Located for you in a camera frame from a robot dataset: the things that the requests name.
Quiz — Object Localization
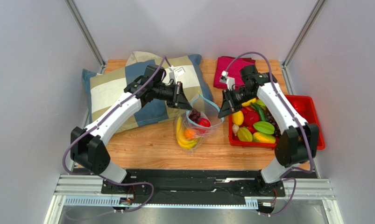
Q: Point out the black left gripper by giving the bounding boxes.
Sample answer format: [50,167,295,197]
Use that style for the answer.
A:
[153,82,193,112]

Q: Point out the purple grape bunch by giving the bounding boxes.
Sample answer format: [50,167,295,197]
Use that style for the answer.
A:
[188,109,201,124]

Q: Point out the clear zip top bag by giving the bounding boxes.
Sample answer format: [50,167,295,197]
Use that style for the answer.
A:
[175,94,224,153]

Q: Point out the red apple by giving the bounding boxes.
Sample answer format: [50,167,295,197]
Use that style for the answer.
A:
[244,111,261,126]

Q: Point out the orange fruit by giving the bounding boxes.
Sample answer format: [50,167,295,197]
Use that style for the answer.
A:
[184,128,197,140]

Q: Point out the large yellow banana bunch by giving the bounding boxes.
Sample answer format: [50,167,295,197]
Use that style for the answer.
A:
[176,117,201,150]

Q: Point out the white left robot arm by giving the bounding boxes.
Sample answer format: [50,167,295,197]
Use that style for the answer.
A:
[66,64,192,186]

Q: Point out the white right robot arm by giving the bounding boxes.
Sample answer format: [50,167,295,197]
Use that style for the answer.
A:
[218,65,319,195]

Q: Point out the yellow lemon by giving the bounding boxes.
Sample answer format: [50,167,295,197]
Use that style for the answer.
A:
[232,111,244,126]

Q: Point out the garlic bulb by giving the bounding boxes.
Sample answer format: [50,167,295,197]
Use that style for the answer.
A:
[232,124,240,136]

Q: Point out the red pomegranate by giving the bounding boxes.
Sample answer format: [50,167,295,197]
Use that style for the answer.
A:
[197,118,211,127]

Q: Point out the yellow green starfruit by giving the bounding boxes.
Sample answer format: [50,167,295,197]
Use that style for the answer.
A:
[237,127,253,142]

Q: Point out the green pear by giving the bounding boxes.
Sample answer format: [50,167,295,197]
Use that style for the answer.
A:
[255,99,267,110]

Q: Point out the green cucumber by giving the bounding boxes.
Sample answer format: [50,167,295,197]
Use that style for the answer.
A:
[250,103,267,121]

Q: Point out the yellow green mango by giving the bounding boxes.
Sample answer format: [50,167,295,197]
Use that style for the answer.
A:
[253,132,276,144]

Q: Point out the folded magenta towel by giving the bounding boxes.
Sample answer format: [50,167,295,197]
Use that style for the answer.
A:
[213,56,255,89]

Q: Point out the plaid blue beige pillow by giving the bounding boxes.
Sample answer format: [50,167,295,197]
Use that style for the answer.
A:
[82,51,213,133]

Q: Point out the red plastic tray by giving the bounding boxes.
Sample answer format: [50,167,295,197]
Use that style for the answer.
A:
[227,91,326,151]

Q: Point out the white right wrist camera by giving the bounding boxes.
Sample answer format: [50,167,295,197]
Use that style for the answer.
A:
[219,70,235,90]

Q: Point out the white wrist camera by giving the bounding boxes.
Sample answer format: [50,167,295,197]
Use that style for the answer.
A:
[219,70,235,90]
[168,65,186,83]

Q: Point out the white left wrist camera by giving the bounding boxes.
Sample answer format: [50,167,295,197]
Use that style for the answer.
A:
[168,65,186,83]

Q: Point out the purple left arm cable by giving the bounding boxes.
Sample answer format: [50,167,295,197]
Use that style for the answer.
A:
[62,56,172,214]

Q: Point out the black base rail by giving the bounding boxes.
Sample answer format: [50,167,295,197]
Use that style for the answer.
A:
[97,169,286,206]

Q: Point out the left aluminium frame post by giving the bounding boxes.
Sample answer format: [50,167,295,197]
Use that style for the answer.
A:
[65,0,107,73]

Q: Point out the aluminium frame post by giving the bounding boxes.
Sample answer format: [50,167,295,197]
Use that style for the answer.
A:
[283,0,327,66]
[65,0,107,73]

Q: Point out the right aluminium frame post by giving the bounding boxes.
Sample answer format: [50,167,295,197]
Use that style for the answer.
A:
[283,0,327,66]

